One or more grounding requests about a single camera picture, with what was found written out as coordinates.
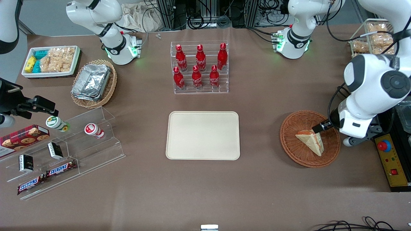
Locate white cloth bag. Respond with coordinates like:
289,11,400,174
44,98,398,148
121,2,162,33

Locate light wicker basket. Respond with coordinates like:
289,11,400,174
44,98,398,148
70,59,118,109

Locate clear bag of rice crackers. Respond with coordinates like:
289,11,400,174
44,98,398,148
39,47,76,73

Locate brown wicker basket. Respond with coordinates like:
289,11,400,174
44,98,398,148
280,110,341,168

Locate red cola bottle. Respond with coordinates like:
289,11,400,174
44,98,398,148
192,65,203,90
209,65,220,90
173,66,186,91
175,44,188,72
217,43,228,71
196,45,207,72

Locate yellow emergency stop box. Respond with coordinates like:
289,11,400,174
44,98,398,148
373,133,411,193

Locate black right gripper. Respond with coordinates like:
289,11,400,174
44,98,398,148
0,78,59,118

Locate yellow snack box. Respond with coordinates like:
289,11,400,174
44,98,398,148
25,56,37,73

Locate Snickers chocolate bar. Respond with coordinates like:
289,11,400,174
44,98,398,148
46,160,78,178
17,175,46,195

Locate red lid yogurt cup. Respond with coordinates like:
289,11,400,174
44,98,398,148
84,123,105,139

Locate red tartan cookie box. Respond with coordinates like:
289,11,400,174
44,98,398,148
0,124,50,158

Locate coiled black cable bundle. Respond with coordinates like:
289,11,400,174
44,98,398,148
187,12,232,30

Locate white rectangular snack tray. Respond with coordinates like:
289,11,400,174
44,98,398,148
21,46,81,79

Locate clear plastic container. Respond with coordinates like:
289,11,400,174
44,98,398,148
395,99,411,134

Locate black floor cables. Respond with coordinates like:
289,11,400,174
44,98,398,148
316,216,411,231

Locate small black white box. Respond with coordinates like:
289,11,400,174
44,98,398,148
47,142,64,160
18,154,34,173

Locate beige plastic tray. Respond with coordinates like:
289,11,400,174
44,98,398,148
166,111,240,160

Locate wire basket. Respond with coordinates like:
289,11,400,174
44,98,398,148
348,18,396,59

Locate green lid yogurt cup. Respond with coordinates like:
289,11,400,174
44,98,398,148
45,116,70,133

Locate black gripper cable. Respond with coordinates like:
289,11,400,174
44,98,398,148
327,83,346,129

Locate stacked aluminium foil trays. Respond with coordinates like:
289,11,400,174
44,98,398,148
71,64,111,102

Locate clear acrylic stepped shelf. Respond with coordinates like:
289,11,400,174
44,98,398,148
0,107,126,201

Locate triangular sandwich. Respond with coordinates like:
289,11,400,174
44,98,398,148
295,130,325,157

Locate wrapped bread pack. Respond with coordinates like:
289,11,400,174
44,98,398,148
367,22,391,36
371,34,394,47
351,41,370,54

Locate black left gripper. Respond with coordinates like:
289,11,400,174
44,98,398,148
312,109,341,134

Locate clear acrylic bottle rack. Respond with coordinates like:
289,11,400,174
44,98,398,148
170,40,229,95

